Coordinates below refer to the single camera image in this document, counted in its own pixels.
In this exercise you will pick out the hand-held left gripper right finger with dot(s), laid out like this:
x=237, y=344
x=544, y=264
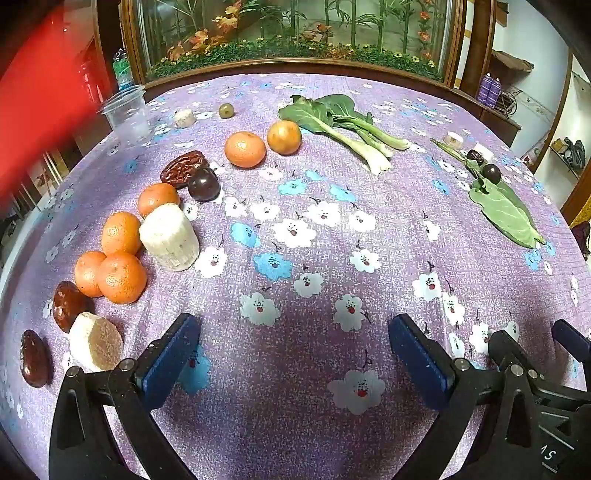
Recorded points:
x=418, y=360

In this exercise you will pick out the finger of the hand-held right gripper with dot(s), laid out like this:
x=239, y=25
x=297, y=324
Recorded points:
x=572, y=339
x=503, y=347

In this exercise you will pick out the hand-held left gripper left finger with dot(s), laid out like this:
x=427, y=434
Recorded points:
x=173, y=355

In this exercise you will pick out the orange mandarin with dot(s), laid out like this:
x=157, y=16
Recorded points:
x=245, y=149
x=154, y=196
x=87, y=272
x=119, y=230
x=122, y=278

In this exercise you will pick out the large white yam piece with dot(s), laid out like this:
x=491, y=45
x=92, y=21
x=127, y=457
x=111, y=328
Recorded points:
x=169, y=237

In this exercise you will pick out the smooth red date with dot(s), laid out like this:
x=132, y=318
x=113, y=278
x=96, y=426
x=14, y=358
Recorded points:
x=67, y=302
x=34, y=359

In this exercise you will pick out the wrinkled red date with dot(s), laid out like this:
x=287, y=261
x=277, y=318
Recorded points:
x=182, y=168

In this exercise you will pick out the red plastic tray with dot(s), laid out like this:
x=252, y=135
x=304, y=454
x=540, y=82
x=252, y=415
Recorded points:
x=41, y=101

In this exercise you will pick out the purple floral tablecloth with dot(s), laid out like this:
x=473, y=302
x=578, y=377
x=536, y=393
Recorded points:
x=323, y=277

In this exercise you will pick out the large green leaf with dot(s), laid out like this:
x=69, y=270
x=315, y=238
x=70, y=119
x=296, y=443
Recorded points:
x=503, y=210

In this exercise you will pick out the dark bundle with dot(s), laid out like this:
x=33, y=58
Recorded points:
x=574, y=150

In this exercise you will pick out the white curved shelf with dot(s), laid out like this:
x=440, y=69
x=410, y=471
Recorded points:
x=565, y=115

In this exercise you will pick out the clear plastic cup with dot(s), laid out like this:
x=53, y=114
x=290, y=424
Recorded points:
x=127, y=120

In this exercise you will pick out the pale yellowish orange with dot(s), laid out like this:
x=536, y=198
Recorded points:
x=284, y=137

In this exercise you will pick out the small green fruit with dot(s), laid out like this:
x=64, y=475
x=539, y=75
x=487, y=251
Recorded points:
x=226, y=110

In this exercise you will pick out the green bok choy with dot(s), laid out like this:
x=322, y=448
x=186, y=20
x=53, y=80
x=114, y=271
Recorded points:
x=323, y=117

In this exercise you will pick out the plastic bottle with green label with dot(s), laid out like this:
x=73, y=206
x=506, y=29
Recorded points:
x=123, y=71

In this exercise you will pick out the glass tank with artificial plants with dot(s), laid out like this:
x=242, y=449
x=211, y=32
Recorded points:
x=295, y=27

